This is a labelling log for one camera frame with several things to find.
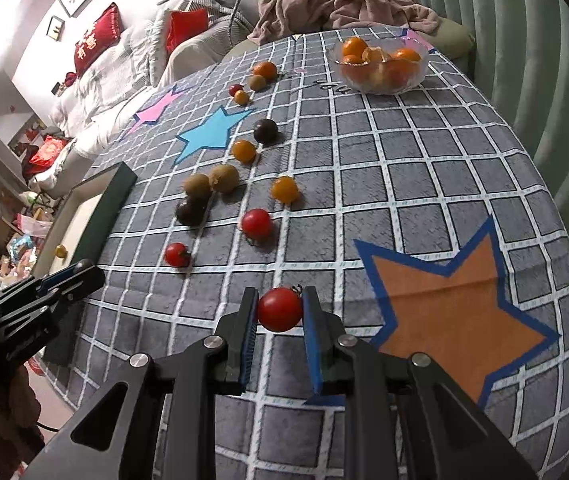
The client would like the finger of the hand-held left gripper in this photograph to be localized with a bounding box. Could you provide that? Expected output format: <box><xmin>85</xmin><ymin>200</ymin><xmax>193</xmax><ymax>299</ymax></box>
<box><xmin>49</xmin><ymin>269</ymin><xmax>106</xmax><ymax>311</ymax></box>
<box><xmin>37</xmin><ymin>258</ymin><xmax>95</xmax><ymax>291</ymax></box>

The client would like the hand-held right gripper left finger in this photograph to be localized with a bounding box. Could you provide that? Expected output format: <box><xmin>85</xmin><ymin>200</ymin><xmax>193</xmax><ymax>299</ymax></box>
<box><xmin>19</xmin><ymin>287</ymin><xmax>260</xmax><ymax>480</ymax></box>

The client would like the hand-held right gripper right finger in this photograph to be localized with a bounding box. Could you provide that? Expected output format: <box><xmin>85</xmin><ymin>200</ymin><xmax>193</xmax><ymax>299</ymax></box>
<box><xmin>303</xmin><ymin>287</ymin><xmax>540</xmax><ymax>480</ymax></box>

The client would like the white tray with dark rim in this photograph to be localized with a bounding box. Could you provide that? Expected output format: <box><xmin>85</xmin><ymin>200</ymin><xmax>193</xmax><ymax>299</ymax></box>
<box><xmin>34</xmin><ymin>161</ymin><xmax>138</xmax><ymax>366</ymax></box>

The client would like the small red tomato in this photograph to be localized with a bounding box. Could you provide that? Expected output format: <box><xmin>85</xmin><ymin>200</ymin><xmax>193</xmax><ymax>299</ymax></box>
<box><xmin>164</xmin><ymin>242</ymin><xmax>191</xmax><ymax>268</ymax></box>

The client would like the dark purple plum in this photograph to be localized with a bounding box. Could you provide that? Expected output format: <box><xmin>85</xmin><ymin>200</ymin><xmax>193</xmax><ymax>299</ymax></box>
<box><xmin>175</xmin><ymin>196</ymin><xmax>208</xmax><ymax>226</ymax></box>
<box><xmin>253</xmin><ymin>118</ymin><xmax>280</xmax><ymax>144</ymax></box>

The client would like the pile of snack packets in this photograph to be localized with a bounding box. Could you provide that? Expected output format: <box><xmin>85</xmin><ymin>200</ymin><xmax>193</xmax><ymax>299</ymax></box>
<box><xmin>0</xmin><ymin>185</ymin><xmax>60</xmax><ymax>291</ymax></box>

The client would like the red patterned cushion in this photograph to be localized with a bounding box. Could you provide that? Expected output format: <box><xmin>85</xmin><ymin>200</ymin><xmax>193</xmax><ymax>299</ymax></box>
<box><xmin>24</xmin><ymin>135</ymin><xmax>72</xmax><ymax>176</ymax></box>

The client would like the sofa with grey white cover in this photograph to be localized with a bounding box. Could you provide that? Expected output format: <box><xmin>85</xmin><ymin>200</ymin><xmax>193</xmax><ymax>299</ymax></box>
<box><xmin>29</xmin><ymin>0</ymin><xmax>265</xmax><ymax>196</ymax></box>

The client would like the grey checked star tablecloth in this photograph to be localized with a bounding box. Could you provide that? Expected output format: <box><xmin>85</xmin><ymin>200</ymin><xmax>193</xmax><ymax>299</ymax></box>
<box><xmin>39</xmin><ymin>27</ymin><xmax>569</xmax><ymax>480</ymax></box>

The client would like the red embroidered pillow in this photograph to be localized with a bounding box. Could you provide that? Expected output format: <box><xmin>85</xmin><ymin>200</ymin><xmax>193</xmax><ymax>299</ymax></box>
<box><xmin>73</xmin><ymin>2</ymin><xmax>122</xmax><ymax>76</ymax></box>

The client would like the clear glass bowl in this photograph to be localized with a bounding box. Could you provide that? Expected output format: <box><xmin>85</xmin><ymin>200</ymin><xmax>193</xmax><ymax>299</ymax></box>
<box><xmin>333</xmin><ymin>35</ymin><xmax>428</xmax><ymax>96</ymax></box>

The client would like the plain red pillow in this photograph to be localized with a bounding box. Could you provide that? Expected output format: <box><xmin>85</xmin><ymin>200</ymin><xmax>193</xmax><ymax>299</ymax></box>
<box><xmin>164</xmin><ymin>9</ymin><xmax>209</xmax><ymax>56</ymax></box>

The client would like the heap of mandarins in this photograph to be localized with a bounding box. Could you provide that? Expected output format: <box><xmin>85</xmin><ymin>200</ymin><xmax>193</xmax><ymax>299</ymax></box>
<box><xmin>340</xmin><ymin>36</ymin><xmax>422</xmax><ymax>88</ymax></box>

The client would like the pink blanket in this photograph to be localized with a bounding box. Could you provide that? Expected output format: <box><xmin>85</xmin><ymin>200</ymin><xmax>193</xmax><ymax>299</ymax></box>
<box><xmin>249</xmin><ymin>0</ymin><xmax>442</xmax><ymax>46</ymax></box>

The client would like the pale green armchair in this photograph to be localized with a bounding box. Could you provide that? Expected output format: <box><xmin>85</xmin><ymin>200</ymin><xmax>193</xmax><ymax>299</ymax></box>
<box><xmin>252</xmin><ymin>0</ymin><xmax>475</xmax><ymax>61</ymax></box>

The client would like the green pleated curtain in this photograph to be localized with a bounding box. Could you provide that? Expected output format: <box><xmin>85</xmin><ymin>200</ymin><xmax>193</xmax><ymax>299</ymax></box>
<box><xmin>379</xmin><ymin>0</ymin><xmax>569</xmax><ymax>311</ymax></box>

